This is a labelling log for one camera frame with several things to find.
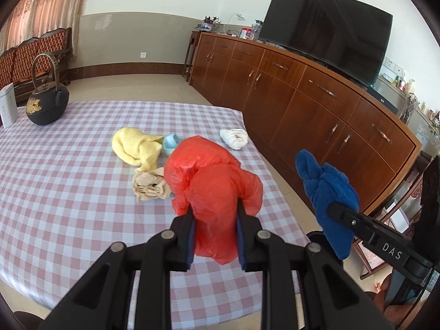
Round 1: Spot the light blue paper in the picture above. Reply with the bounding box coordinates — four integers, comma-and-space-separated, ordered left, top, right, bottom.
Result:
163, 133, 182, 156

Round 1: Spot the red white can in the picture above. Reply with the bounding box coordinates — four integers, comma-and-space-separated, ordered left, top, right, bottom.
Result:
240, 27, 251, 39

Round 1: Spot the beige patterned curtain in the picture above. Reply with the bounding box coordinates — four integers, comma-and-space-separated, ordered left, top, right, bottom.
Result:
1, 0, 84, 52

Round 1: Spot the yellow cloth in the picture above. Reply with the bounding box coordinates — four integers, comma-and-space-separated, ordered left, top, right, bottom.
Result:
111, 127, 164, 172

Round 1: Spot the black soundbar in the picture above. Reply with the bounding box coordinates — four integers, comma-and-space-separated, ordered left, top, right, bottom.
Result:
367, 86, 398, 115

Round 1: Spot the carved wooden side stand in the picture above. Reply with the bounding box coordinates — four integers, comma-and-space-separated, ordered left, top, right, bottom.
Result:
353, 151, 434, 280

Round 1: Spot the black flat television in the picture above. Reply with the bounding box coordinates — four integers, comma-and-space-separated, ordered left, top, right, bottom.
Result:
259, 0, 393, 86

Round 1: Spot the white tissue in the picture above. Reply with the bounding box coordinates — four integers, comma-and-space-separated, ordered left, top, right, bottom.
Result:
219, 128, 248, 150

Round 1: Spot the white box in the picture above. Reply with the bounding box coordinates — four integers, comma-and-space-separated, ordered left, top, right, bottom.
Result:
0, 84, 18, 128

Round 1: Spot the black cast iron teapot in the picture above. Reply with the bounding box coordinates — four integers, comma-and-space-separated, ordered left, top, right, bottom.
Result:
25, 52, 69, 126

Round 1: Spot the pink checkered tablecloth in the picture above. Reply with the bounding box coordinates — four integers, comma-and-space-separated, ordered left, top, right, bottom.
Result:
1, 101, 308, 329

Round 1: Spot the long wooden sideboard cabinet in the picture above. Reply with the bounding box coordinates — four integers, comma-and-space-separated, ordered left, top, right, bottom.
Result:
184, 33, 421, 215

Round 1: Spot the small potted plant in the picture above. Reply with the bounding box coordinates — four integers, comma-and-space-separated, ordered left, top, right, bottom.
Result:
196, 16, 221, 32

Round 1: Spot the blue knitted cloth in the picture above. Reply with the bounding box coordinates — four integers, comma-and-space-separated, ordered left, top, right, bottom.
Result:
295, 150, 360, 261

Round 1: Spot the wooden carved sofa bench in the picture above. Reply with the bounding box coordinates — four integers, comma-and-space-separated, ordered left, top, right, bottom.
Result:
0, 28, 72, 106

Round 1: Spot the beige cloth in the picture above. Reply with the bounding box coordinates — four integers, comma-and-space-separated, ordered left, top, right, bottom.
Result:
132, 168, 172, 202

